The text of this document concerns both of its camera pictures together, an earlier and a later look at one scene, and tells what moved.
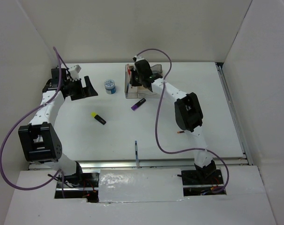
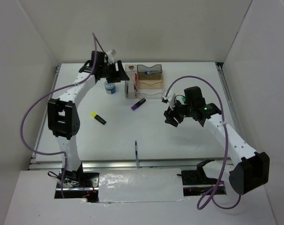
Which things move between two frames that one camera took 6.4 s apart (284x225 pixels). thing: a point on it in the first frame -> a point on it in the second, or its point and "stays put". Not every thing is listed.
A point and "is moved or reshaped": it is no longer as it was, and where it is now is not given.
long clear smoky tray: x=130 y=92 stays put
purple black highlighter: x=138 y=104 stays put
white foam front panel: x=121 y=185 stays put
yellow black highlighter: x=97 y=117 stays put
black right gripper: x=132 y=82 -> x=171 y=113
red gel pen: x=129 y=71 is moved or reshaped
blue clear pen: x=137 y=159 stays put
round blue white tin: x=110 y=87 stays put
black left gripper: x=88 y=91 -> x=116 y=77
